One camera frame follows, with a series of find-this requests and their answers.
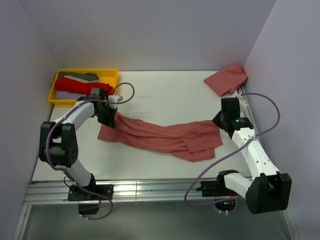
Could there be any salmon pink t-shirt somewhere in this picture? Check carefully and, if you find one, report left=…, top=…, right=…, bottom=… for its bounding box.
left=203, top=63, right=248, bottom=97
left=97, top=113, right=223, bottom=163

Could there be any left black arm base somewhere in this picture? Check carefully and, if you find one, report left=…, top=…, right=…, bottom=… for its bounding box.
left=67, top=184, right=114, bottom=216

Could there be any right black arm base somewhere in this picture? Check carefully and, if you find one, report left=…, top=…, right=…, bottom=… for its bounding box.
left=196, top=180, right=238, bottom=213

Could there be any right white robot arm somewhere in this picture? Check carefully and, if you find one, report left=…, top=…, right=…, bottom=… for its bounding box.
left=212, top=96, right=292, bottom=214

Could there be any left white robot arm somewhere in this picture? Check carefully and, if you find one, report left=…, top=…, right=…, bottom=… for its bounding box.
left=38, top=87, right=123, bottom=200

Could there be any folded salmon pink t-shirt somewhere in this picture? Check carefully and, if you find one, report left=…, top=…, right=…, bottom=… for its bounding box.
left=203, top=63, right=248, bottom=97

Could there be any yellow plastic tray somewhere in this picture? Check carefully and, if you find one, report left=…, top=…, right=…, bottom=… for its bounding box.
left=47, top=68, right=118, bottom=106

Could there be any rolled grey t-shirt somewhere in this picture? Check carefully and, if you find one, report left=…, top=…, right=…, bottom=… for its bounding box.
left=57, top=71, right=99, bottom=82

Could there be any rolled lilac t-shirt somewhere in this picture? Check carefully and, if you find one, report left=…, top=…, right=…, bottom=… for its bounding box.
left=54, top=90, right=86, bottom=100

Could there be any rolled red t-shirt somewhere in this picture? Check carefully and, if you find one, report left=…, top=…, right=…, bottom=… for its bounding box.
left=54, top=77, right=115, bottom=95

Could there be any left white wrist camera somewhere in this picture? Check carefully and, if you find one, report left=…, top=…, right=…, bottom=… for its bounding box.
left=108, top=95, right=123, bottom=103

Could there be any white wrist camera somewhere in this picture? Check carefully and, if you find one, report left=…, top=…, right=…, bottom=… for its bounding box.
left=237, top=96, right=248, bottom=113
left=108, top=95, right=123, bottom=103

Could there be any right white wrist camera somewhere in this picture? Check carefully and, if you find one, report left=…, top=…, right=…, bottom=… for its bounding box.
left=237, top=96, right=248, bottom=113

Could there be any aluminium rail frame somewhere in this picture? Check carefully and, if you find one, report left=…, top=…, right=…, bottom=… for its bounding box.
left=12, top=84, right=301, bottom=240

